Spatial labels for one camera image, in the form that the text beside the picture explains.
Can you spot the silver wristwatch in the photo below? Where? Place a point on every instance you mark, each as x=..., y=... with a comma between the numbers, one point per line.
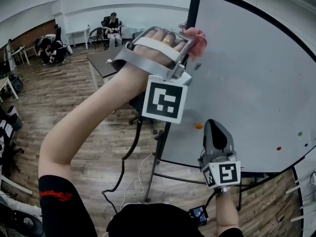
x=225, y=189

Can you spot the person's right forearm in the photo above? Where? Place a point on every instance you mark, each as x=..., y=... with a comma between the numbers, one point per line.
x=225, y=211

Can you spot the pink cloth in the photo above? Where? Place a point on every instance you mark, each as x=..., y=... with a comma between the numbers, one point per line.
x=198, y=46

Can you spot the person's black shirt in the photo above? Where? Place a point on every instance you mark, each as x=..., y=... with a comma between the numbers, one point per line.
x=64, y=218

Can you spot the orange round magnet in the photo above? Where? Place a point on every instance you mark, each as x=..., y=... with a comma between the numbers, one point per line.
x=199, y=126

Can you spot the black printed garment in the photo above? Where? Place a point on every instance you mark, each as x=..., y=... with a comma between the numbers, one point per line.
x=5, y=144

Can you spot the black metal rolling stand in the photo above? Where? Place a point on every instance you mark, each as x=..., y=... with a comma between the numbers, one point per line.
x=151, y=181

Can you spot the white whiteboard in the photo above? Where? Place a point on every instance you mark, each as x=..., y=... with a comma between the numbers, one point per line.
x=247, y=70

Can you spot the person's left forearm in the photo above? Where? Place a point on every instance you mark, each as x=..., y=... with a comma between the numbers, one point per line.
x=86, y=122

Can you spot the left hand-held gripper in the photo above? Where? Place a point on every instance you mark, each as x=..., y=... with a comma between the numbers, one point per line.
x=164, y=100

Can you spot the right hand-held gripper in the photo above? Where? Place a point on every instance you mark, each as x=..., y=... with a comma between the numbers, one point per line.
x=222, y=173

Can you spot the small black screen device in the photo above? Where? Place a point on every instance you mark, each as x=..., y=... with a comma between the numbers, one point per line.
x=198, y=212

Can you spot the person's left hand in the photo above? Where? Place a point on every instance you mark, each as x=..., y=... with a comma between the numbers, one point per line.
x=158, y=35

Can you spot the black mesh chair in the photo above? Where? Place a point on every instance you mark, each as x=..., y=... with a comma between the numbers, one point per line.
x=97, y=32

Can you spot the dark table with white legs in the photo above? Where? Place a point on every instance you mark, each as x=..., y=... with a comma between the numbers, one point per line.
x=103, y=63

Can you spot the black grey equipment backpack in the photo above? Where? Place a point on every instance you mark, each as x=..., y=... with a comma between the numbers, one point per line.
x=27, y=222

